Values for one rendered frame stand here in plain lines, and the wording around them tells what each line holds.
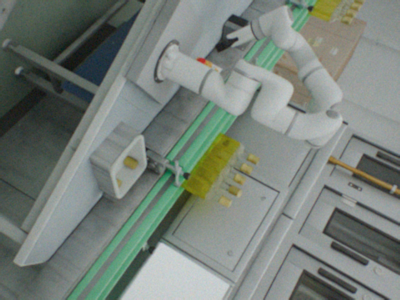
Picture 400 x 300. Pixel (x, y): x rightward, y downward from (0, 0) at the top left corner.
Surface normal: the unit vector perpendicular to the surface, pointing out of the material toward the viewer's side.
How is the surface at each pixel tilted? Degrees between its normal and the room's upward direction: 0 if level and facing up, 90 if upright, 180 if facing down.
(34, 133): 90
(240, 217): 90
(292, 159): 90
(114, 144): 90
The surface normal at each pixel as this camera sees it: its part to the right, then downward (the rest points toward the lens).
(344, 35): 0.04, -0.53
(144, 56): -0.23, -0.14
